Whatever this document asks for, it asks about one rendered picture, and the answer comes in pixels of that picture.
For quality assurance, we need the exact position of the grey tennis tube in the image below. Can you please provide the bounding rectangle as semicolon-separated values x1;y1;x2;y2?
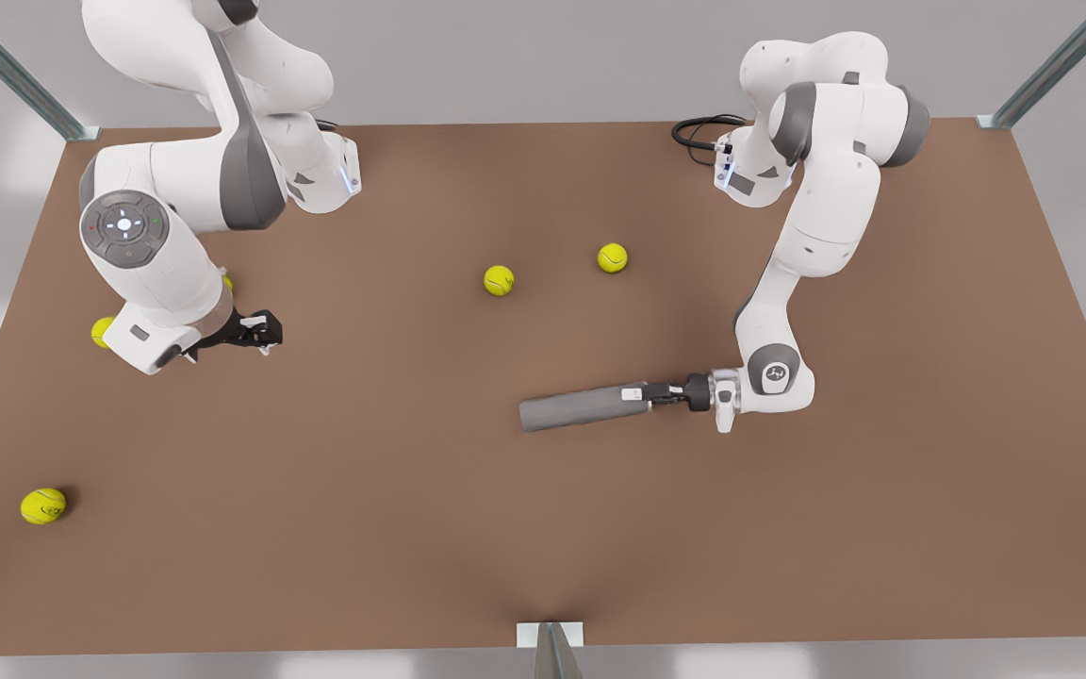
518;381;654;434

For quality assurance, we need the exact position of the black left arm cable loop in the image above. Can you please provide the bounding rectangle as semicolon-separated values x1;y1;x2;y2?
671;114;751;168

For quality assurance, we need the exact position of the silver frame post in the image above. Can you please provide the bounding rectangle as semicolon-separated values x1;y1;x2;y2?
0;0;102;143
516;621;585;679
976;0;1086;131

